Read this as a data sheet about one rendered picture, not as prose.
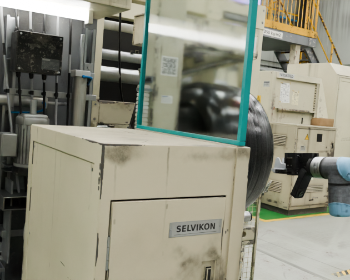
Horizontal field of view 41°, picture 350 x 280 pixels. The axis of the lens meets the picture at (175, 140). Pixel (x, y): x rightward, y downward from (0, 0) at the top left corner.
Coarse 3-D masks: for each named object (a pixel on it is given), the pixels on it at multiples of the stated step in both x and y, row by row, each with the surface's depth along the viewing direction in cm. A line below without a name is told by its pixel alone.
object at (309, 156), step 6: (288, 156) 168; (294, 156) 165; (300, 156) 166; (306, 156) 164; (312, 156) 161; (318, 156) 162; (288, 162) 168; (294, 162) 165; (300, 162) 165; (306, 162) 163; (288, 168) 167; (294, 168) 164; (300, 168) 165; (306, 168) 160; (288, 174) 167; (294, 174) 165
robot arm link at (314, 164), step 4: (312, 160) 159; (316, 160) 158; (320, 160) 156; (312, 164) 158; (316, 164) 157; (312, 168) 158; (316, 168) 156; (312, 172) 158; (316, 172) 156; (316, 176) 158; (320, 176) 156
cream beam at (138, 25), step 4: (136, 16) 226; (140, 16) 223; (136, 20) 227; (140, 20) 223; (136, 24) 226; (140, 24) 223; (136, 28) 226; (140, 28) 223; (136, 32) 226; (140, 32) 223; (256, 32) 238; (136, 36) 226; (140, 36) 223; (256, 36) 238; (132, 40) 228; (136, 40) 226; (140, 40) 223; (132, 44) 228; (136, 44) 225; (140, 44) 224; (256, 44) 239; (256, 48) 239; (256, 52) 239; (256, 56) 240
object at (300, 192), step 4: (300, 172) 164; (304, 172) 162; (300, 176) 164; (304, 176) 162; (308, 176) 163; (296, 180) 165; (300, 180) 164; (304, 180) 163; (308, 180) 165; (296, 184) 165; (300, 184) 164; (304, 184) 165; (308, 184) 166; (296, 188) 165; (300, 188) 165; (304, 188) 166; (292, 192) 166; (296, 192) 165; (300, 192) 165; (304, 192) 167; (296, 196) 166; (300, 196) 166
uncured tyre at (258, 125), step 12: (252, 96) 198; (252, 108) 190; (252, 120) 186; (264, 120) 190; (252, 132) 184; (264, 132) 187; (252, 144) 183; (264, 144) 186; (252, 156) 183; (264, 156) 186; (252, 168) 184; (264, 168) 187; (252, 180) 186; (264, 180) 190; (252, 192) 190
